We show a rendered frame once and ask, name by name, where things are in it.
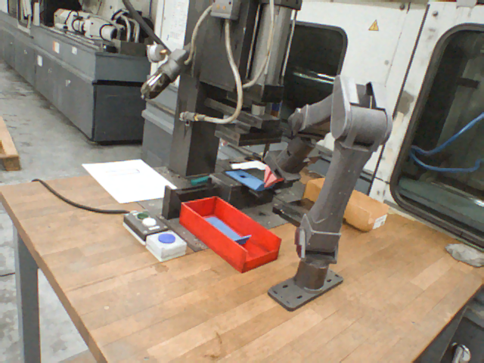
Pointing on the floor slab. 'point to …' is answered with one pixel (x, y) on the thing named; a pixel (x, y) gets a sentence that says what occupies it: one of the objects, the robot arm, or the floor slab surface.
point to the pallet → (7, 148)
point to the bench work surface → (229, 290)
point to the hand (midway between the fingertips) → (266, 184)
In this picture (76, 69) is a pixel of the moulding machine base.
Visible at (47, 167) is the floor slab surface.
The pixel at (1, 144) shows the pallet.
